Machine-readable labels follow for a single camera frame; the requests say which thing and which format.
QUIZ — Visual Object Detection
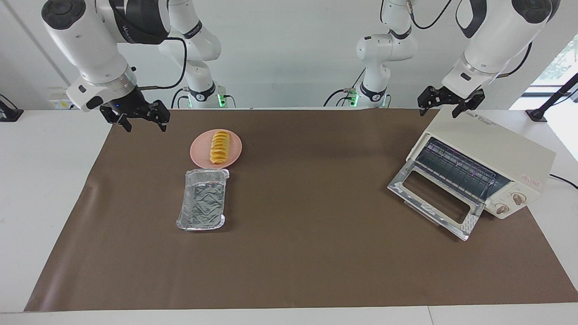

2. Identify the black oven power cord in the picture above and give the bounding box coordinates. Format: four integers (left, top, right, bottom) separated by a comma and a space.
549, 174, 578, 189

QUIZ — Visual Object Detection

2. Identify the brown table mat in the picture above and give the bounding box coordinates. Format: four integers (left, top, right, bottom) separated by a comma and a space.
24, 107, 578, 312

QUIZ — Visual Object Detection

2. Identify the yellow braided bread loaf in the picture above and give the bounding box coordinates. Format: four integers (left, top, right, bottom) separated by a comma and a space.
209, 130, 231, 165

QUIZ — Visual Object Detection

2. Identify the aluminium foil baking tray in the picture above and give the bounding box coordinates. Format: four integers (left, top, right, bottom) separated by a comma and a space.
176, 168, 230, 231

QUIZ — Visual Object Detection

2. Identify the white wall power outlet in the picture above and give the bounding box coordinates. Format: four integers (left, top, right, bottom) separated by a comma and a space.
49, 87, 76, 110

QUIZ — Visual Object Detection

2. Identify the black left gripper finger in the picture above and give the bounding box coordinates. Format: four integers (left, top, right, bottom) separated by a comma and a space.
418, 87, 436, 117
452, 89, 486, 119

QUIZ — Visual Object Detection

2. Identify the cream toaster oven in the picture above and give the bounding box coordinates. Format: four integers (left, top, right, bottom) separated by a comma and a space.
406, 106, 557, 220

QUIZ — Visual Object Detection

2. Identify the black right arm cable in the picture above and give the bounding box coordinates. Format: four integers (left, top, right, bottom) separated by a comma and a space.
138, 37, 188, 90

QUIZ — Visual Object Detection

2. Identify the bright window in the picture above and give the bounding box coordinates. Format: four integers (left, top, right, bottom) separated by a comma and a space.
531, 35, 578, 87

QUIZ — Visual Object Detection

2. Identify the black clamp mount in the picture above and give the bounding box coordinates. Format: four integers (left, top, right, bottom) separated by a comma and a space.
0, 94, 24, 122

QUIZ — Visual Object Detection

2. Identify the wire oven rack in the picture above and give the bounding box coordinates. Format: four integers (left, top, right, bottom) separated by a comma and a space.
415, 138, 511, 201

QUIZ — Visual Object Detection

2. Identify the pink round plate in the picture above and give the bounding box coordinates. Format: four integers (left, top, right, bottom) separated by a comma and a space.
190, 129, 243, 169

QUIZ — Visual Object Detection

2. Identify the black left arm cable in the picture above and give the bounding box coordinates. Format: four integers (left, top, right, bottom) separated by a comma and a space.
379, 0, 534, 78

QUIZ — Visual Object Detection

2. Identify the glass oven door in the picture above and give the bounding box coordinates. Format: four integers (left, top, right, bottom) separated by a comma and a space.
387, 159, 486, 241

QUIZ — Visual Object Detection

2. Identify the black camera stand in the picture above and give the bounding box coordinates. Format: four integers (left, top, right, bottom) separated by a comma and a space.
526, 72, 578, 122

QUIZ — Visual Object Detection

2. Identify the black base cable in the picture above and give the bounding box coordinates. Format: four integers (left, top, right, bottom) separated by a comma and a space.
323, 68, 366, 107
171, 87, 190, 109

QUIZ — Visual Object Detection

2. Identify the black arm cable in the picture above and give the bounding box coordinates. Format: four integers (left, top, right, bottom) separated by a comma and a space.
138, 37, 188, 90
379, 0, 534, 78

